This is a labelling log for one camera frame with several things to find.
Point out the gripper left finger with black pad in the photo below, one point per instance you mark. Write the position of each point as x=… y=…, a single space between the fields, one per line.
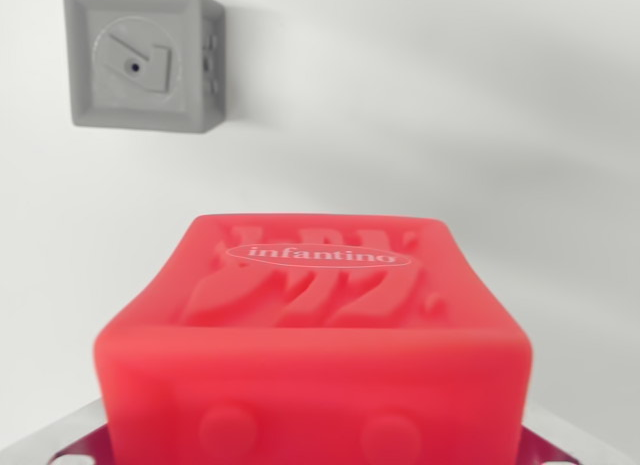
x=60 y=442

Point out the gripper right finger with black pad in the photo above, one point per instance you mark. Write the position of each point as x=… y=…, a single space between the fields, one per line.
x=565 y=445

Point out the red infantino soft cube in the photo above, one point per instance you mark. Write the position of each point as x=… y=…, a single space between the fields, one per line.
x=315 y=365

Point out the grey soft cube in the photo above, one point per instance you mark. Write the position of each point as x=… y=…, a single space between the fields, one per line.
x=135 y=65

